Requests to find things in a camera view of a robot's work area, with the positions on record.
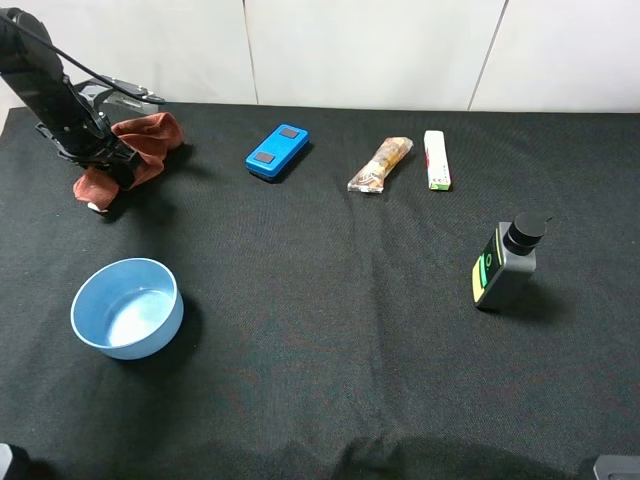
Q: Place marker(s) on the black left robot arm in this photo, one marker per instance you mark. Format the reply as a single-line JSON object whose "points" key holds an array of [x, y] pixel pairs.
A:
{"points": [[28, 56]]}

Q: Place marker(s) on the grey bottle black cap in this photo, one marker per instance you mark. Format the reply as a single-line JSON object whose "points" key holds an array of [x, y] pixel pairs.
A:
{"points": [[508, 260]]}

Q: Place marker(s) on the light blue bowl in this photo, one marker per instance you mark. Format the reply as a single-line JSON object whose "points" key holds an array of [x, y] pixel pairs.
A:
{"points": [[129, 309]]}

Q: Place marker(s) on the grey robot base right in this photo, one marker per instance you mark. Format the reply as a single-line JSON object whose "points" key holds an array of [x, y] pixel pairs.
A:
{"points": [[617, 467]]}

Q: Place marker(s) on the white green carton box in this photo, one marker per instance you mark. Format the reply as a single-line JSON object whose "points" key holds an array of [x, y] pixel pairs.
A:
{"points": [[438, 173]]}

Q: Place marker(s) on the rust orange cloth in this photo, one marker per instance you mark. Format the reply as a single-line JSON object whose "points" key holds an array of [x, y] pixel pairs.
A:
{"points": [[152, 138]]}

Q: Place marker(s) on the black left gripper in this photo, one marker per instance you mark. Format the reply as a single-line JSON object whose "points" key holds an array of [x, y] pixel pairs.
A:
{"points": [[70, 116]]}

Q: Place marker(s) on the grey robot base left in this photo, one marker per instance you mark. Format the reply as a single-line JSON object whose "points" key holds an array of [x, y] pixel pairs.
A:
{"points": [[6, 461]]}

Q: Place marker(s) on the blue whiteboard eraser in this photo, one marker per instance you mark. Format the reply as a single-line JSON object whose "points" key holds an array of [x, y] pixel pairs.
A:
{"points": [[270, 158]]}

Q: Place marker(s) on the wrapped snack bar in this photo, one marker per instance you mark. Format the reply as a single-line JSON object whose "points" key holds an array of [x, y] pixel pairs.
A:
{"points": [[370, 178]]}

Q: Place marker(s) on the black tablecloth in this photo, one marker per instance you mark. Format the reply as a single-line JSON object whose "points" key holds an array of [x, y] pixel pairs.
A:
{"points": [[327, 333]]}

